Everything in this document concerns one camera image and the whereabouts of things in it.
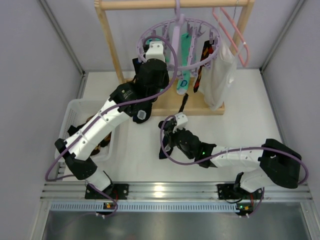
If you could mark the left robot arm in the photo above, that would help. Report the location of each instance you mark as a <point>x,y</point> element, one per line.
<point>128,100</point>

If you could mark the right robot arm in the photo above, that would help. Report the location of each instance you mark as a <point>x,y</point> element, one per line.
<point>272,163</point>

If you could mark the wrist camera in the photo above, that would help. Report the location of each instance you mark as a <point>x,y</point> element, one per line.
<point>181,120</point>
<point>155,51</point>

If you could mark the pink coat hanger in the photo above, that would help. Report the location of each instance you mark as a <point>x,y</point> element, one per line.
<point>237,42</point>

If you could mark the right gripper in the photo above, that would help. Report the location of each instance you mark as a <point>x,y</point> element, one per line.
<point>167,135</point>

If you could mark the white plastic basket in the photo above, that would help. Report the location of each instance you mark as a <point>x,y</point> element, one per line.
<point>77,113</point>

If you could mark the purple round clip hanger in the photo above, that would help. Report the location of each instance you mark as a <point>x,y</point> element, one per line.
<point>171,31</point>

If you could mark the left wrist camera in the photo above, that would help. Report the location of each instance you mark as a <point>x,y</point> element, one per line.
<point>155,51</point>

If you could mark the teal sock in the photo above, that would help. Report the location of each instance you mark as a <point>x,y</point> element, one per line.
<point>183,82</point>

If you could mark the red black argyle sock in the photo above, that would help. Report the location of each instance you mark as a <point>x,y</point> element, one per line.
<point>207,49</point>

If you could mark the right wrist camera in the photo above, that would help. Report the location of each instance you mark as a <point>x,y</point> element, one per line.
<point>181,120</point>

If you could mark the brown argyle sock in basket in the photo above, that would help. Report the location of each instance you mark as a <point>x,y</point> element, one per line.
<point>105,142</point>

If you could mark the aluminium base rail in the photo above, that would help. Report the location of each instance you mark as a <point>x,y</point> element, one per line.
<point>190,197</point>

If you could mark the white cloth bag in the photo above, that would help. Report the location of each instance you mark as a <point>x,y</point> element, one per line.
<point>216,81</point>

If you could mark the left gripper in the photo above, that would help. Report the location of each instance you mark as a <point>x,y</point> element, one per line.
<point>139,62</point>

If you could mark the wooden clothes rack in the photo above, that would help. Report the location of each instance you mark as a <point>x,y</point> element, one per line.
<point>166,104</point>

